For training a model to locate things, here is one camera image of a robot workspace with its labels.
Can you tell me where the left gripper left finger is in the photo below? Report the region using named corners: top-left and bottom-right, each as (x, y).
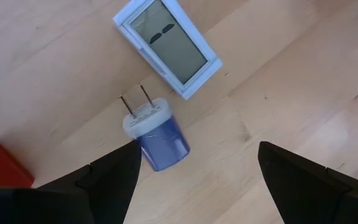
top-left (0, 139), bottom-right (143, 224)

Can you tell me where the white framed digital clock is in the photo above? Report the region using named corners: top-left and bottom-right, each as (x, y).
top-left (112, 0), bottom-right (223, 101)

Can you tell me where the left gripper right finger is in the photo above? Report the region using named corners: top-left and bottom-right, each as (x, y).
top-left (258, 141), bottom-right (358, 224)

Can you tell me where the blue white plug charger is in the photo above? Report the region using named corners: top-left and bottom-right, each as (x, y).
top-left (118, 84), bottom-right (191, 172)

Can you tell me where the red framed digital clock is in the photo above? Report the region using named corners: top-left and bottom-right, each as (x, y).
top-left (0, 139), bottom-right (35, 189)

